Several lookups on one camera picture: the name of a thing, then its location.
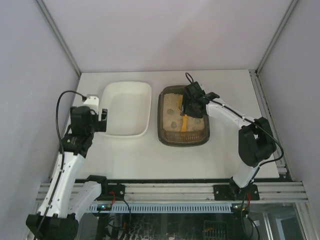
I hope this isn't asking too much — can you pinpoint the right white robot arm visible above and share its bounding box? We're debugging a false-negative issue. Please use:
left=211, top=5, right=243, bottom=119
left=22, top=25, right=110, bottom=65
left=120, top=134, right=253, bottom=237
left=180, top=81, right=278, bottom=199

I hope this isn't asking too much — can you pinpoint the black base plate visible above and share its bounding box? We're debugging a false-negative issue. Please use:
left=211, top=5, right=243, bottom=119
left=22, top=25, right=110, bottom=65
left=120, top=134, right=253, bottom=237
left=213, top=184, right=260, bottom=201
left=97, top=183, right=126, bottom=200

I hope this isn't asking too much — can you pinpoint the aluminium front rail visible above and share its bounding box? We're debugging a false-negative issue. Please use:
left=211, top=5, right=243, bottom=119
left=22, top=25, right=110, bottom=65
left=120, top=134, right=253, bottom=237
left=35, top=181, right=309, bottom=203

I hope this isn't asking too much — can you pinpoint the aluminium frame post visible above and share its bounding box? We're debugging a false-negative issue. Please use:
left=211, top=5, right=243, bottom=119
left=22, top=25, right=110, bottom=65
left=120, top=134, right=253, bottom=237
left=34, top=0, right=82, bottom=78
left=255, top=0, right=300, bottom=75

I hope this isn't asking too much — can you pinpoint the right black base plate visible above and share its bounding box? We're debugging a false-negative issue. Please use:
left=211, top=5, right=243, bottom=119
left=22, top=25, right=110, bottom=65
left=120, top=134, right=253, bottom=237
left=213, top=184, right=260, bottom=201

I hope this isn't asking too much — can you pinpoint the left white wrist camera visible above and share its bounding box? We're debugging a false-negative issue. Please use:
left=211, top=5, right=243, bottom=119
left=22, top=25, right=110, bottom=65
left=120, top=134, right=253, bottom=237
left=83, top=95, right=99, bottom=113

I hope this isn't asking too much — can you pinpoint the right aluminium frame post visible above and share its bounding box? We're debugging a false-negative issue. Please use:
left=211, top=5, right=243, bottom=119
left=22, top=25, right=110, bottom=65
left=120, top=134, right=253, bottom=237
left=255, top=0, right=300, bottom=75

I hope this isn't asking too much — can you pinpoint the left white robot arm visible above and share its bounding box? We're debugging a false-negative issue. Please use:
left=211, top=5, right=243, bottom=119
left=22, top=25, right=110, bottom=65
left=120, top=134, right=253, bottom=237
left=25, top=106, right=108, bottom=240

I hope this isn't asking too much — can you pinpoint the left aluminium frame post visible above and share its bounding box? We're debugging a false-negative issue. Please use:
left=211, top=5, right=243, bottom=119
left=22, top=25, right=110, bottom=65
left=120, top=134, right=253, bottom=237
left=34, top=0, right=82, bottom=78

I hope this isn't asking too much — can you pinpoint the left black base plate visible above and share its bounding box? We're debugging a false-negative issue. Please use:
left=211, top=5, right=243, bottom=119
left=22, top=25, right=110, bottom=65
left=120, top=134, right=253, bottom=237
left=97, top=183, right=126, bottom=200

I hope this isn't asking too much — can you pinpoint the dark grey litter box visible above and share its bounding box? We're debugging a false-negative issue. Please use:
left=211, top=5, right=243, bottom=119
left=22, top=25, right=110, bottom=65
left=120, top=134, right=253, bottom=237
left=157, top=85, right=210, bottom=147

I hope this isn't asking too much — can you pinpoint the white plastic tray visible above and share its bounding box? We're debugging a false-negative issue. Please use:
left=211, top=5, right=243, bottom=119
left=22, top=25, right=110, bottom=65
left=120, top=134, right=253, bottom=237
left=99, top=81, right=152, bottom=138

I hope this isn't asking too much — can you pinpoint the right aluminium side rail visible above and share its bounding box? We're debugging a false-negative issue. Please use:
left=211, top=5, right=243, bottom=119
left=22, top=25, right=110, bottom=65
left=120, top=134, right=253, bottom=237
left=248, top=69, right=289, bottom=179

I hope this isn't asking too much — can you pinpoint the grey slotted cable duct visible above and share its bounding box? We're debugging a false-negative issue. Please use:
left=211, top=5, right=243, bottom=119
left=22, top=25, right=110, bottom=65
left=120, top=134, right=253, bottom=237
left=86, top=202, right=232, bottom=214

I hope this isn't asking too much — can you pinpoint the beige pellet litter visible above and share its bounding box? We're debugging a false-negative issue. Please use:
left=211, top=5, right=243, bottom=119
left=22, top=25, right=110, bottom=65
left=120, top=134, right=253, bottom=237
left=162, top=93, right=205, bottom=132

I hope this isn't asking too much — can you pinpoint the orange litter scoop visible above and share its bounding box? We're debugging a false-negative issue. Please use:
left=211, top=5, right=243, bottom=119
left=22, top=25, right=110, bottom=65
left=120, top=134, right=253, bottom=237
left=177, top=95, right=188, bottom=133

